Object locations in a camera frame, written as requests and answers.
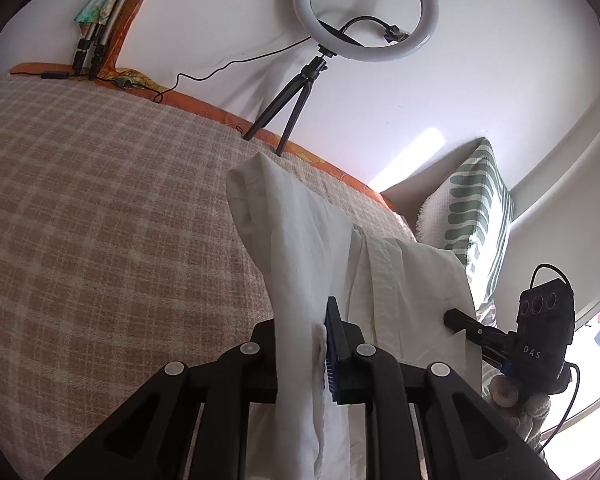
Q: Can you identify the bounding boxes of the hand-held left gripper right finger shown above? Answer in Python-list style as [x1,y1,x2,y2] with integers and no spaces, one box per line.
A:
[322,296,561,480]

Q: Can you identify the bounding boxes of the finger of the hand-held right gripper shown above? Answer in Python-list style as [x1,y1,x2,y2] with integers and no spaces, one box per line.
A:
[480,347,511,376]
[444,308,520,361]

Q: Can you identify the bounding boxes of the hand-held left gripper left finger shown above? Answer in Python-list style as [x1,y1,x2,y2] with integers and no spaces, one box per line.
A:
[42,317,281,480]

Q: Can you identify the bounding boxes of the white shirt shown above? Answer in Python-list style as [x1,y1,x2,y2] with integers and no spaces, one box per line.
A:
[226,152,483,480]

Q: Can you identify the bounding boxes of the person's right hand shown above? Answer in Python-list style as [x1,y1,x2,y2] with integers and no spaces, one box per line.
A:
[484,374,552,442]

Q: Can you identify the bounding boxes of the green and white patterned cushion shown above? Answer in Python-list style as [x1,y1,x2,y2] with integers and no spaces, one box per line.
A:
[415,137,516,321]

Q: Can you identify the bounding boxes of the beige plaid blanket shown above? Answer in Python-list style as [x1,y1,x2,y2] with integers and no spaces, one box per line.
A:
[0,75,421,480]

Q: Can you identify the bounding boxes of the black gooseneck phone holder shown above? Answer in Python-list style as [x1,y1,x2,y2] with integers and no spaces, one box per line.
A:
[317,15,411,48]

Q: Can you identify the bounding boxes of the silver tripod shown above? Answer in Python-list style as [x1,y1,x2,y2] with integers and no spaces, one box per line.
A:
[71,0,141,81]

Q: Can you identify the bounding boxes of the metal stand legs with scarf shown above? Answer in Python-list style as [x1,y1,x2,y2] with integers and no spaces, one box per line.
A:
[72,0,171,93]

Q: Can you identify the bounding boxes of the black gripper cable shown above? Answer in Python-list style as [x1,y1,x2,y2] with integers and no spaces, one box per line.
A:
[530,263,582,453]

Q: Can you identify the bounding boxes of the black ring light tripod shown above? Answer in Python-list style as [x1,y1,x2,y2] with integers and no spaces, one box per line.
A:
[242,45,336,157]

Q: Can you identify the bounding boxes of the black ring light cable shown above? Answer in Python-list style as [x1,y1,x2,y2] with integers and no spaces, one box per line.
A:
[152,35,313,103]

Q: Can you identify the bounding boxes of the white ring light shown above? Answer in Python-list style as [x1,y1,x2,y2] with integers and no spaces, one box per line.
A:
[292,0,439,63]

